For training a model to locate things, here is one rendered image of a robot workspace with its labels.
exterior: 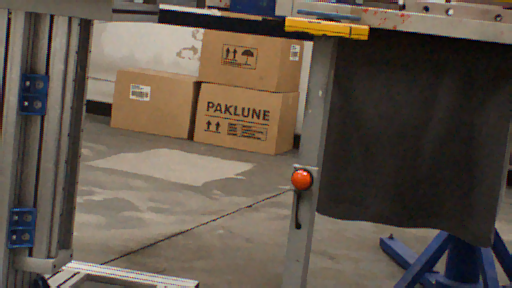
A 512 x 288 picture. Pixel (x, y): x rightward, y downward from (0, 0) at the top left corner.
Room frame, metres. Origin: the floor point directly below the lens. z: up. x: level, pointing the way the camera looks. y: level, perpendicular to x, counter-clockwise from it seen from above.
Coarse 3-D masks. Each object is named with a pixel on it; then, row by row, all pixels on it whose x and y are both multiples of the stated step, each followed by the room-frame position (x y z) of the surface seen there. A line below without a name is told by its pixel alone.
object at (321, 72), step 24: (288, 24) 1.86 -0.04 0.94; (312, 24) 1.84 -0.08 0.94; (336, 24) 1.83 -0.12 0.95; (312, 48) 1.89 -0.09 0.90; (336, 48) 1.90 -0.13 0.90; (312, 72) 1.88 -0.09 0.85; (312, 96) 1.88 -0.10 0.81; (312, 120) 1.88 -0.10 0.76; (312, 144) 1.88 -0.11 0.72; (312, 168) 1.86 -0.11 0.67; (312, 192) 1.86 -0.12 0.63; (312, 216) 1.89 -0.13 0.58; (288, 240) 1.89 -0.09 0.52; (288, 264) 1.88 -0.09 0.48
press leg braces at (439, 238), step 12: (432, 240) 3.28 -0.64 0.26; (444, 240) 3.27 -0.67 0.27; (432, 252) 3.24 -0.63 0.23; (444, 252) 3.61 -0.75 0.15; (480, 252) 3.21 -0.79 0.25; (504, 252) 3.49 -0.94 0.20; (420, 264) 3.21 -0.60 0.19; (432, 264) 3.24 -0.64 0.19; (480, 264) 3.20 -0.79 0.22; (492, 264) 3.18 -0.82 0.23; (504, 264) 3.52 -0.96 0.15; (408, 276) 3.19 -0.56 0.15; (420, 276) 3.21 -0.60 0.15; (492, 276) 3.14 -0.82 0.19
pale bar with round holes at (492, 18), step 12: (360, 0) 2.90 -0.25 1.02; (408, 0) 2.85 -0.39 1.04; (420, 0) 2.84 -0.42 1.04; (420, 12) 2.84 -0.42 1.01; (432, 12) 2.83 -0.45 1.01; (444, 12) 2.82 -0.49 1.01; (456, 12) 2.80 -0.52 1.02; (468, 12) 2.79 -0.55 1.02; (480, 12) 2.78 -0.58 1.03; (492, 12) 2.77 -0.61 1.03; (504, 12) 2.76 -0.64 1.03
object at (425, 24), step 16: (288, 0) 2.11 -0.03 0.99; (288, 16) 2.11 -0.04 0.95; (304, 16) 2.10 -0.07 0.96; (368, 16) 2.05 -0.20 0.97; (384, 16) 2.04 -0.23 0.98; (400, 16) 2.03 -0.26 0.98; (416, 16) 2.02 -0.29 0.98; (432, 16) 2.01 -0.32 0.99; (416, 32) 2.01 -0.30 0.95; (432, 32) 2.00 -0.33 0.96; (448, 32) 1.99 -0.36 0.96; (464, 32) 1.98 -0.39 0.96; (480, 32) 1.97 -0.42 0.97; (496, 32) 1.96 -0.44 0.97
